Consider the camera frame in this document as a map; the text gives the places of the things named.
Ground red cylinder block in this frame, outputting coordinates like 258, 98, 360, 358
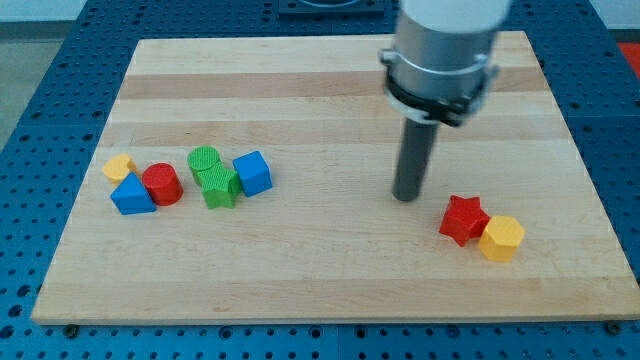
142, 163, 184, 206

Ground dark blue base plate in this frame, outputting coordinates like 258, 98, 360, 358
277, 0, 385, 18

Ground blue triangle block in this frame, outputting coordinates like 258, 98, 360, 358
110, 172, 156, 215

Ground yellow hexagon block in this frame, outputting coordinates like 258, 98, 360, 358
478, 215, 526, 262

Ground red object at edge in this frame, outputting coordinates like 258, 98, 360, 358
618, 42, 640, 78

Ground green star block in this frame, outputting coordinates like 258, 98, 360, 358
198, 164, 242, 209

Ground green cylinder block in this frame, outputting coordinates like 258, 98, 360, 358
187, 145, 221, 185

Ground dark grey pointer rod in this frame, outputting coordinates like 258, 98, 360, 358
392, 119, 439, 202

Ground yellow heart block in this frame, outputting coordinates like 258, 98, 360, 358
102, 153, 138, 186

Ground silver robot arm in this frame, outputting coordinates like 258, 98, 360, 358
379, 0, 511, 127

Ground blue cube block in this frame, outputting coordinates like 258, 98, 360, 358
232, 151, 272, 197

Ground red star block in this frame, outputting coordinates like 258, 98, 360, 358
439, 195, 490, 247

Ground wooden board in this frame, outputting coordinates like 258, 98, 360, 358
32, 31, 639, 325

